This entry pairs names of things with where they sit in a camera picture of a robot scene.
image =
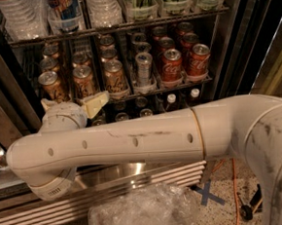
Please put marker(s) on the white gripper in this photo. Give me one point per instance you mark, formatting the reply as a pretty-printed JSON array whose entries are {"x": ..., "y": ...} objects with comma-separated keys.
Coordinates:
[{"x": 64, "y": 113}]

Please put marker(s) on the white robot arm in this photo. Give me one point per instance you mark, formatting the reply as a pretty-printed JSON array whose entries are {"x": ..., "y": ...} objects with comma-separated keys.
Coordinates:
[{"x": 248, "y": 127}]

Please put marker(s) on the second row left orange can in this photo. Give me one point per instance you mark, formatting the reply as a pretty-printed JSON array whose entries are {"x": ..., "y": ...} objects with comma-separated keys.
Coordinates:
[{"x": 49, "y": 64}]

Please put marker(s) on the front left blue can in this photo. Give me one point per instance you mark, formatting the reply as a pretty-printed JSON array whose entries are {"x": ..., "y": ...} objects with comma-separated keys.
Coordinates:
[{"x": 121, "y": 117}]

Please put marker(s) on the second row right orange can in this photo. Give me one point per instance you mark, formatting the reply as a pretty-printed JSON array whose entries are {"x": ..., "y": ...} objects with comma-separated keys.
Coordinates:
[{"x": 108, "y": 54}]

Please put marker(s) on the stainless steel fridge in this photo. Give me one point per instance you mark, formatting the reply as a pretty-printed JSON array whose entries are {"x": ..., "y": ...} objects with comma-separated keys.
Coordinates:
[{"x": 130, "y": 31}]

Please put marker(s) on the front right blue can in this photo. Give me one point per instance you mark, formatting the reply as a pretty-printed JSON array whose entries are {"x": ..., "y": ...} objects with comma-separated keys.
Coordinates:
[{"x": 146, "y": 112}]

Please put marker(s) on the silver slim can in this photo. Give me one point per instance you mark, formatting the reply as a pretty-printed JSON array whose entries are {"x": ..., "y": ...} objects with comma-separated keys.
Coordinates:
[{"x": 144, "y": 68}]

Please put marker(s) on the blue energy drink can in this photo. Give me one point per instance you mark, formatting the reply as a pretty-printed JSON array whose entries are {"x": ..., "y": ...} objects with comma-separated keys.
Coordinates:
[{"x": 65, "y": 14}]

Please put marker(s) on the front left red cola can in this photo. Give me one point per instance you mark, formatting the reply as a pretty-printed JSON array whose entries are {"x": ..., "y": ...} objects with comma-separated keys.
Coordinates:
[{"x": 171, "y": 61}]

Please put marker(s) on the red cola can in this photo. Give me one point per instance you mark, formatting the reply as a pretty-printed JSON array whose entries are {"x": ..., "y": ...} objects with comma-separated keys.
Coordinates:
[
  {"x": 198, "y": 59},
  {"x": 171, "y": 61}
]

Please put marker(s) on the second row left cola can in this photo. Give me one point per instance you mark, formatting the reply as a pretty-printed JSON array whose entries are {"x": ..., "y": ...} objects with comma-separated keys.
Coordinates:
[{"x": 165, "y": 43}]

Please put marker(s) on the second row cola can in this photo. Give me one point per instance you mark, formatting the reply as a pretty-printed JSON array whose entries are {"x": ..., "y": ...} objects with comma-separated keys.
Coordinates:
[
  {"x": 165, "y": 43},
  {"x": 188, "y": 41}
]

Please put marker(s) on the front right red cola can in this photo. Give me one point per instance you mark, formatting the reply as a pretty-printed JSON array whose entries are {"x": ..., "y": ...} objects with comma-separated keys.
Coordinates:
[{"x": 198, "y": 59}]

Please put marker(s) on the second row right cola can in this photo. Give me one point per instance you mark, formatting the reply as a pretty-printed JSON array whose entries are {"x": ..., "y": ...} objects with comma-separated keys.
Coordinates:
[{"x": 188, "y": 41}]

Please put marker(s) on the open glass fridge door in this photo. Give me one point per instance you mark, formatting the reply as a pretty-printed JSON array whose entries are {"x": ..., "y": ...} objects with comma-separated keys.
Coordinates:
[{"x": 244, "y": 34}]

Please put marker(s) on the left dark juice bottle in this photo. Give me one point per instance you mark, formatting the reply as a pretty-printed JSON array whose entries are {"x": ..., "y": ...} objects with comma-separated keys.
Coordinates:
[{"x": 171, "y": 103}]

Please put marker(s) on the dark juice bottle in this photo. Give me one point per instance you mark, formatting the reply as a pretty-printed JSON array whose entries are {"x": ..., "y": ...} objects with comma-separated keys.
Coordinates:
[
  {"x": 171, "y": 103},
  {"x": 193, "y": 98}
]

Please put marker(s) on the right dark juice bottle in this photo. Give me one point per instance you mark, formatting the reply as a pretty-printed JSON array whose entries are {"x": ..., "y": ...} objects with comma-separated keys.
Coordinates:
[{"x": 193, "y": 98}]

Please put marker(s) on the clear bubble wrap bundle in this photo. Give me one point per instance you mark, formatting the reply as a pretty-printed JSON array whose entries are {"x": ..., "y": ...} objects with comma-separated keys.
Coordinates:
[{"x": 159, "y": 204}]

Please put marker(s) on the blue tape cross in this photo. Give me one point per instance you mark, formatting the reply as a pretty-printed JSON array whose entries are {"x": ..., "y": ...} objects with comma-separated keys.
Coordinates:
[{"x": 207, "y": 195}]

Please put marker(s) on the yellow black cart frame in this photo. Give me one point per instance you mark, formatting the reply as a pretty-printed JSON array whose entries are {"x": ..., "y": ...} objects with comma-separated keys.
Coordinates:
[{"x": 247, "y": 211}]

